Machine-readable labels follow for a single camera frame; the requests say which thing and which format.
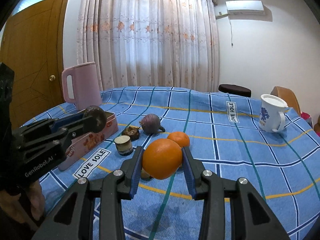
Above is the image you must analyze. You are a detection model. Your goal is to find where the dark round fruit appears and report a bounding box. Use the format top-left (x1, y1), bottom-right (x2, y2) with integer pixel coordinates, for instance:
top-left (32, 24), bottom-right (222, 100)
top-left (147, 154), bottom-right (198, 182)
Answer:
top-left (83, 106), bottom-right (107, 133)

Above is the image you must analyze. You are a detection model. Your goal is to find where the cut fruit piece pale face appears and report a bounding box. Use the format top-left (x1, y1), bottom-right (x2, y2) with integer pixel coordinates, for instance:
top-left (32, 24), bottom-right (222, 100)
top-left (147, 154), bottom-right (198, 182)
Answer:
top-left (114, 135), bottom-right (133, 156)

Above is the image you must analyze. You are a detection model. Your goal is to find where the dark halved passion fruit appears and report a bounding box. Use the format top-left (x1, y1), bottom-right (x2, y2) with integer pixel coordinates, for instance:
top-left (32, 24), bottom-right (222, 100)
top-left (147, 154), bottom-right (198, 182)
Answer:
top-left (121, 126), bottom-right (140, 141)

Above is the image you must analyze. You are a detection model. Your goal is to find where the large orange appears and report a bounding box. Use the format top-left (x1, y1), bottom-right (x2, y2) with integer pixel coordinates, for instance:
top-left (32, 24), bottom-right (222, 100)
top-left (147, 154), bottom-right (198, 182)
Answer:
top-left (142, 138), bottom-right (183, 180)

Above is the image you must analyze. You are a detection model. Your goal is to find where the brown-green round fruit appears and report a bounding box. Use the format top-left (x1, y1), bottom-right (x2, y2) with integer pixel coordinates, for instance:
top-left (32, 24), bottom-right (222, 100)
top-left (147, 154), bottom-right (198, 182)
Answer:
top-left (140, 168), bottom-right (153, 181)

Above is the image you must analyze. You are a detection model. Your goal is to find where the left hand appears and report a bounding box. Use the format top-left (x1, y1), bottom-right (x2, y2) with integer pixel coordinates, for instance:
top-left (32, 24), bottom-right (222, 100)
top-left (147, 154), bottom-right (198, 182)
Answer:
top-left (1, 180), bottom-right (45, 224)

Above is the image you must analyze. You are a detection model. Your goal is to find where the pink tin box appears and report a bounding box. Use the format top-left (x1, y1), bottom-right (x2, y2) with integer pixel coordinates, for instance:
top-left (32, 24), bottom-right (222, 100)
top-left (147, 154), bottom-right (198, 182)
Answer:
top-left (58, 112), bottom-right (118, 171)

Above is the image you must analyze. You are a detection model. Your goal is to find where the pink jug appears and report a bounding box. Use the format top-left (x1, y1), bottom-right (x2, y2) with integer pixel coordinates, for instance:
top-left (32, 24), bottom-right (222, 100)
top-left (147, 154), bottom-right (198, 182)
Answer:
top-left (61, 62), bottom-right (102, 111)

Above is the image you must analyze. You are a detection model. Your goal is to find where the brass door knob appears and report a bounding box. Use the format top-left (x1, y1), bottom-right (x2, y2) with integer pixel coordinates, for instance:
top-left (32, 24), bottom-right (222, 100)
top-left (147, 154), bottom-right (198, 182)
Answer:
top-left (49, 75), bottom-right (56, 82)

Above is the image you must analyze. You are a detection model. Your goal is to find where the blue plaid tablecloth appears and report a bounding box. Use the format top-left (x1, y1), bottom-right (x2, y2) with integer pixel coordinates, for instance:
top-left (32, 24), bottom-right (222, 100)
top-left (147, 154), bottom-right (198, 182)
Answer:
top-left (34, 87), bottom-right (319, 239)

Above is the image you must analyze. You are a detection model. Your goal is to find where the wooden door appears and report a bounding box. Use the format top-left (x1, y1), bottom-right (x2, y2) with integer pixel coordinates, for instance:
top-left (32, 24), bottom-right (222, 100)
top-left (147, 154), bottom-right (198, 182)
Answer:
top-left (1, 0), bottom-right (67, 128)

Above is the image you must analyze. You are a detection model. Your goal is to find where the small orange on cloth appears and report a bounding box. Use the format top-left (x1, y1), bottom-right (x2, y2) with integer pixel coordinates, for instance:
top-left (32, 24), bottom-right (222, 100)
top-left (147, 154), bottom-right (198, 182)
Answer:
top-left (167, 132), bottom-right (190, 148)

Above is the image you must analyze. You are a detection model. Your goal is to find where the purple whole passion fruit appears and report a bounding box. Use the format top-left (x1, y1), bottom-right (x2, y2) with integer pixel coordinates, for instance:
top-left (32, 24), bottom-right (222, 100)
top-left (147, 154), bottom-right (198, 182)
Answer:
top-left (139, 114), bottom-right (165, 134)

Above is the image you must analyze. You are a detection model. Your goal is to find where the white floral mug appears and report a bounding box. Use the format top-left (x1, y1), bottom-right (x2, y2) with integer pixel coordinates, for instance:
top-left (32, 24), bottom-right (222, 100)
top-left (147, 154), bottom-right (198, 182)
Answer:
top-left (259, 94), bottom-right (288, 133)

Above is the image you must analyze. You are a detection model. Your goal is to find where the pink floral cushion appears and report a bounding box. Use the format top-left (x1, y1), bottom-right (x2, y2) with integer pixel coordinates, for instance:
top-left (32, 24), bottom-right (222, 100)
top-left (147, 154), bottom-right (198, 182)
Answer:
top-left (301, 112), bottom-right (313, 128)

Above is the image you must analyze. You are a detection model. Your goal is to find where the floral white curtain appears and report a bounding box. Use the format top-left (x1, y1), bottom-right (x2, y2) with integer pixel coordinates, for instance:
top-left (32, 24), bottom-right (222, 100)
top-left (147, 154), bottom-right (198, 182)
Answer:
top-left (76, 0), bottom-right (220, 92)

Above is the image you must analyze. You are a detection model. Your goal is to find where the dark round stool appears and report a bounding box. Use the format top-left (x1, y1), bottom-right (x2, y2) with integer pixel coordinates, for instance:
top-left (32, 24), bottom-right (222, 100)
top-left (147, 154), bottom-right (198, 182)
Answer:
top-left (218, 84), bottom-right (252, 98)

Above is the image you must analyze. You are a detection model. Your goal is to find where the brown leather sofa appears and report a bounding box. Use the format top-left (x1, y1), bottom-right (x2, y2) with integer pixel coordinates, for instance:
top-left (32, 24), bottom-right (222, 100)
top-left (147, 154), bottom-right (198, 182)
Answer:
top-left (270, 86), bottom-right (319, 135)

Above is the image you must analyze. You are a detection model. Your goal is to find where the white air conditioner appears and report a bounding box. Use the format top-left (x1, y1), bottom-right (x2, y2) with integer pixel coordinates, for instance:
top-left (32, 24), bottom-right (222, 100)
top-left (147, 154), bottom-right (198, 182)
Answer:
top-left (215, 0), bottom-right (266, 20)

